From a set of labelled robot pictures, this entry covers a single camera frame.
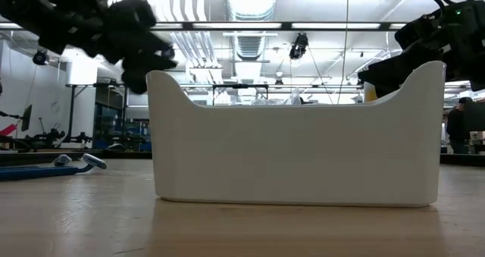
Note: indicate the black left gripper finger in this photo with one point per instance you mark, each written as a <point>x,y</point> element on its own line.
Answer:
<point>134,82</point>
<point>155,61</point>

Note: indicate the black background robot rig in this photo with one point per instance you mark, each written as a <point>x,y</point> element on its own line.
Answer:
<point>45,137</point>

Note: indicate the blue storage shelving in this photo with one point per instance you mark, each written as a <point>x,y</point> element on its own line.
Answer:
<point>113,124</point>

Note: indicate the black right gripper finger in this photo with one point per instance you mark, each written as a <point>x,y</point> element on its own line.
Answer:
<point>386,73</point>

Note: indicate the black ceiling-mounted camera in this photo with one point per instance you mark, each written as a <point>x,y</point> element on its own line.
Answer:
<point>299,44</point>
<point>168,52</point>
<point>39,57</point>

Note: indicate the yellow wipes canister white lid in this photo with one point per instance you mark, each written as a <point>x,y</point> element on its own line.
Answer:
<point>369,92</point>

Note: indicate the blue disposable razor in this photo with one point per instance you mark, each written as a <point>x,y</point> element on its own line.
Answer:
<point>94,161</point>
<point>62,160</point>

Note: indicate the white plastic bin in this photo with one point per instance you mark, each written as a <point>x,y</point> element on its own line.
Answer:
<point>295,154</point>

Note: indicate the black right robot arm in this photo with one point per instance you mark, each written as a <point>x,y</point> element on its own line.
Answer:
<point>473,29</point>

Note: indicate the small black monitor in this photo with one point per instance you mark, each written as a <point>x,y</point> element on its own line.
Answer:
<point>26,117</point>

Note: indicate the person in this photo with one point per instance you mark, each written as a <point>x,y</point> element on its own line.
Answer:
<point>460,124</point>

